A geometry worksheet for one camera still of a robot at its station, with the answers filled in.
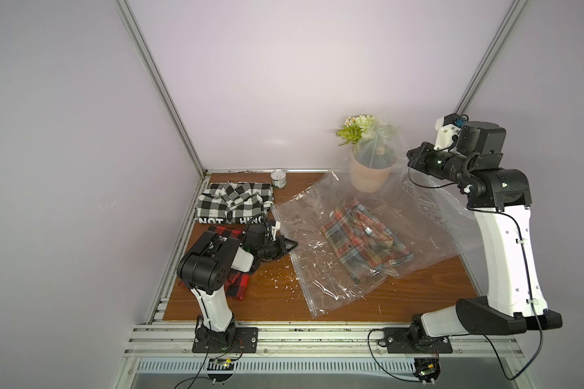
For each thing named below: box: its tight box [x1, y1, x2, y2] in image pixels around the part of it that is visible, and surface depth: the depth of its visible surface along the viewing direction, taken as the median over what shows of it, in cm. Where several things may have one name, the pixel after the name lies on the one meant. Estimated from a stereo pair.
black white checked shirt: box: [194, 181, 275, 225], surface depth 108 cm
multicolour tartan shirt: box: [320, 197, 415, 283], surface depth 87 cm
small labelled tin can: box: [270, 169, 288, 189], surface depth 116 cm
